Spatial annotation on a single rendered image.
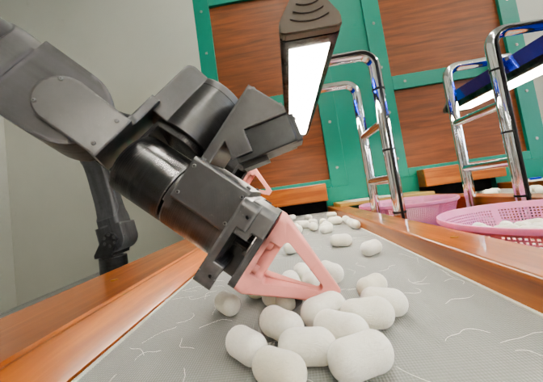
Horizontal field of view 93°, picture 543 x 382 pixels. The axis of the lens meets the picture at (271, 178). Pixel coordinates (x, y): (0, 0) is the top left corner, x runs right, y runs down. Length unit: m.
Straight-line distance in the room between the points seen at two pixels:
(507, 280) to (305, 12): 0.34
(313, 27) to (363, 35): 0.97
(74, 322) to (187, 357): 0.10
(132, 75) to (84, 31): 0.53
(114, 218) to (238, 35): 0.95
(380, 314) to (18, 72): 0.28
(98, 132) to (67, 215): 2.24
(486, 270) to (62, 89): 0.34
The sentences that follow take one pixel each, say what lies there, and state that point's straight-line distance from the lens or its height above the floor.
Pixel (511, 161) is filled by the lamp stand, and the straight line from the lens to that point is 0.70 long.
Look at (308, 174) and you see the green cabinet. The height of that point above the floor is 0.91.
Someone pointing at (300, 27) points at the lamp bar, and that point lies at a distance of 0.38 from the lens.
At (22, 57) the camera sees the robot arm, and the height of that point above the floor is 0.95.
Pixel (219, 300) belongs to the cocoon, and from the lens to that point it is 0.26.
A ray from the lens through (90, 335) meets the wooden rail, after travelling 0.27.
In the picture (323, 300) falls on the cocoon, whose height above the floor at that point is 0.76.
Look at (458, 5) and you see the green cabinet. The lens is 1.55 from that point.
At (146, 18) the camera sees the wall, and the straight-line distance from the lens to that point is 2.52.
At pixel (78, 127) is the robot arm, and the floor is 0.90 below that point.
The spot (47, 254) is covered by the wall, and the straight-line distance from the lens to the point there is 2.57.
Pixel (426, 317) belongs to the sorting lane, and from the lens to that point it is 0.23.
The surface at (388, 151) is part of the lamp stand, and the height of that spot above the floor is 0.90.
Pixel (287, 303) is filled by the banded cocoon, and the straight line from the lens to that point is 0.24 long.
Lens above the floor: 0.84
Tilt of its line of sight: 4 degrees up
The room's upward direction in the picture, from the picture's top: 8 degrees counter-clockwise
